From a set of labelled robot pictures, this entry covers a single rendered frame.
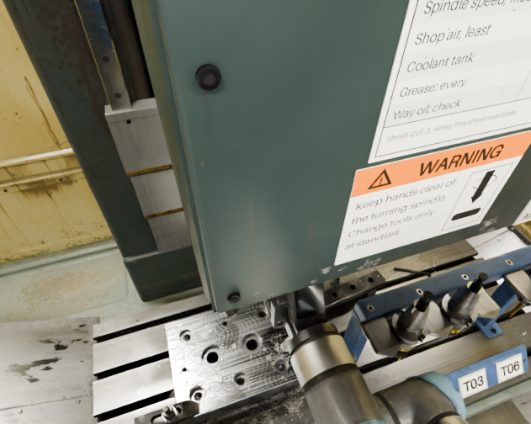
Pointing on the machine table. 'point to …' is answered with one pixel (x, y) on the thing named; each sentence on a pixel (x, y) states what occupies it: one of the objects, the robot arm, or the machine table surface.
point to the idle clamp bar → (337, 294)
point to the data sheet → (464, 74)
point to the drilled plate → (236, 394)
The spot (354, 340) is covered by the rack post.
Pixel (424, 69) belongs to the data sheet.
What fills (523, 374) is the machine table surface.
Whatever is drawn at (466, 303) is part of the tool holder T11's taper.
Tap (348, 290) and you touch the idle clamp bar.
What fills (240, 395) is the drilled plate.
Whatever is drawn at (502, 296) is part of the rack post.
